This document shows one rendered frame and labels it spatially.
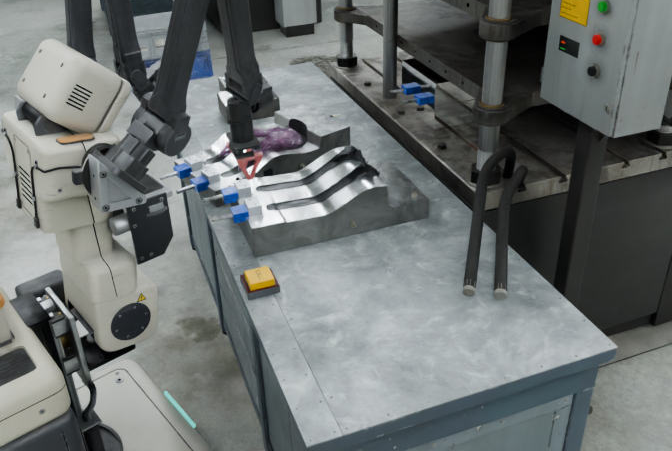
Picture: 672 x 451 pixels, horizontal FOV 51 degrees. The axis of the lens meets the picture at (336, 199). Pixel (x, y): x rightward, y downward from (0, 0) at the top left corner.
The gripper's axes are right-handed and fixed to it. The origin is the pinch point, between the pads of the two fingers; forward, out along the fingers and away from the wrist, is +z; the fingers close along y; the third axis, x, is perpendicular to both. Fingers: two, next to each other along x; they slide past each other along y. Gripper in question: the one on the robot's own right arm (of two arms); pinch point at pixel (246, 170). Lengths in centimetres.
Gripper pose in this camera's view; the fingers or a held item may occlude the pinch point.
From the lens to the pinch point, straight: 180.5
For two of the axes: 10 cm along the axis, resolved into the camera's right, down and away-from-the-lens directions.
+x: -9.3, 2.1, -2.9
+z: 0.4, 8.6, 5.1
